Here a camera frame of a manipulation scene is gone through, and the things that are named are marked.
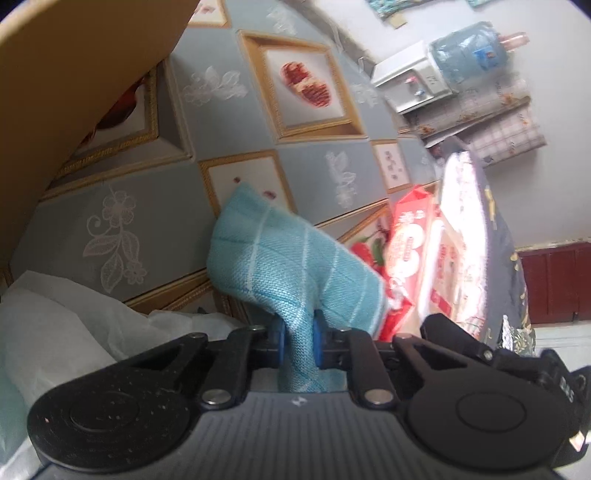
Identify light blue checked towel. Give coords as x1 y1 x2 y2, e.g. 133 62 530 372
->
206 184 387 393

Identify dark red door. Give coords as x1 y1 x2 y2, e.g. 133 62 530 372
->
519 241 591 325

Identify red wet wipes pack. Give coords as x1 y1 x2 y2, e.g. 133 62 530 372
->
351 184 463 342

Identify dark folded quilt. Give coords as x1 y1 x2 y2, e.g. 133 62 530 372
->
440 137 536 356

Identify white plastic shopping bag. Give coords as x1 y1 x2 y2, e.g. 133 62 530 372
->
1 271 240 478

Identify patterned table cloth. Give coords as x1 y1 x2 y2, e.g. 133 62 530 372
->
1 1 436 318

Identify rolled checked mats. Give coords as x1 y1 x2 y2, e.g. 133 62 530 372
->
406 73 547 165

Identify blue water jug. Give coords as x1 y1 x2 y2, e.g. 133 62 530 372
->
429 22 509 88

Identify brown cardboard box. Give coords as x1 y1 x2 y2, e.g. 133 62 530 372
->
1 1 197 264

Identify pink cup on jug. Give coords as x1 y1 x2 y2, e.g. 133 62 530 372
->
498 32 530 52

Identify teal floral wall cloth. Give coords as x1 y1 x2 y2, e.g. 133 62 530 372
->
366 0 491 21

